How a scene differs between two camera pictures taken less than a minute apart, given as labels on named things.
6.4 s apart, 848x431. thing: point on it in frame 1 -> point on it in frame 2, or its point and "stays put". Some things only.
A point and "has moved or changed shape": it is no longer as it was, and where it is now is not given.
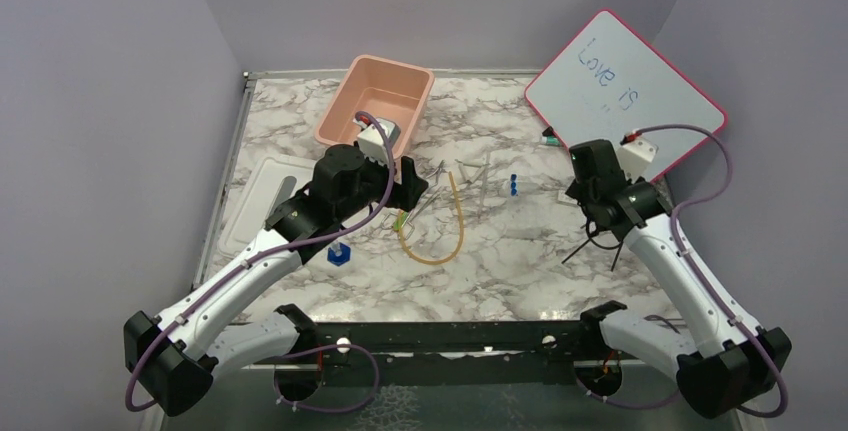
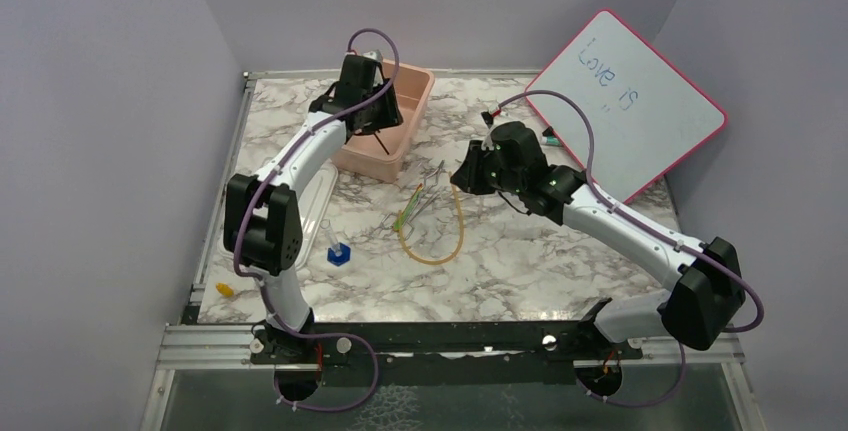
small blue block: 338,254 stays put
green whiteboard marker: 549,138 stays put
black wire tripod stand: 590,239 has moved or changed shape
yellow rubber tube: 460,210 stays put
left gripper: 411,188 -> 389,115
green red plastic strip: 400,219 stays put
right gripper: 580,194 -> 467,176
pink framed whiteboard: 608,82 stays put
